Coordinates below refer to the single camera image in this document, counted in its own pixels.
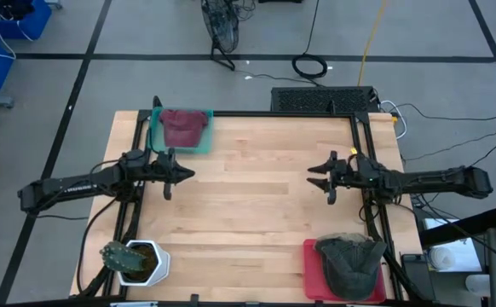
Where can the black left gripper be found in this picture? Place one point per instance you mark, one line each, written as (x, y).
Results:
(169, 170)

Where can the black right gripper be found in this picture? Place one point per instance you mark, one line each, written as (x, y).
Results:
(346, 177)

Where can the maroon baseball cap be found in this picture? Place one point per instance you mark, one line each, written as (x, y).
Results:
(184, 128)

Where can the black baseball cap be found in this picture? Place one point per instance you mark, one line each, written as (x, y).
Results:
(350, 268)

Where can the red plastic tray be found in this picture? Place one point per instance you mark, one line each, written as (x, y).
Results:
(312, 277)

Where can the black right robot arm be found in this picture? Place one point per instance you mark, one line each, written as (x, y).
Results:
(435, 181)

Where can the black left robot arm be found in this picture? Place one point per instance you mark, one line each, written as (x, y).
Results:
(69, 187)

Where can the teal plastic tray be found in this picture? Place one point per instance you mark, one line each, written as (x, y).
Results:
(156, 140)

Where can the black perforated computer case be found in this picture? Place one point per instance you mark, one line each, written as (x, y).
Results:
(316, 100)

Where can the white hexagonal plant pot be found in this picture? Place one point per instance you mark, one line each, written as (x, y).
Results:
(160, 264)

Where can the green cactus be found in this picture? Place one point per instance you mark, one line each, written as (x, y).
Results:
(122, 257)

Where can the black floor fan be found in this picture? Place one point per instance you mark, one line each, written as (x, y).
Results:
(222, 25)

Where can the white paper sheet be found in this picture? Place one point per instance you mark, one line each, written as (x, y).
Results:
(465, 256)

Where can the white cup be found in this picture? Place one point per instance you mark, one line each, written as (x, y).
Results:
(478, 285)

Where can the black metal table frame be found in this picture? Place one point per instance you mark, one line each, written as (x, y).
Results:
(273, 114)

